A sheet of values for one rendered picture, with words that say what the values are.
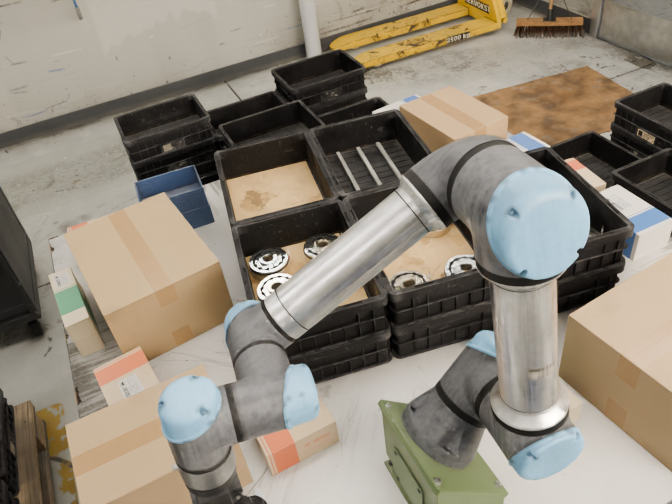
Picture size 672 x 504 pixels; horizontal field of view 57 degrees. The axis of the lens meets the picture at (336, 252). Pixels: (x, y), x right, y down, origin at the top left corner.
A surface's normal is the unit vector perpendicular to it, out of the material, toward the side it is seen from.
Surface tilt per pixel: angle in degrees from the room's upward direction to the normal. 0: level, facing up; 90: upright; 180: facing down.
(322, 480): 0
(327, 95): 90
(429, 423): 31
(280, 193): 0
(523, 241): 76
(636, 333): 0
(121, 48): 90
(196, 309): 90
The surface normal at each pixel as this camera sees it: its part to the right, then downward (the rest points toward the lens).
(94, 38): 0.43, 0.55
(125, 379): -0.11, -0.76
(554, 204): 0.27, 0.40
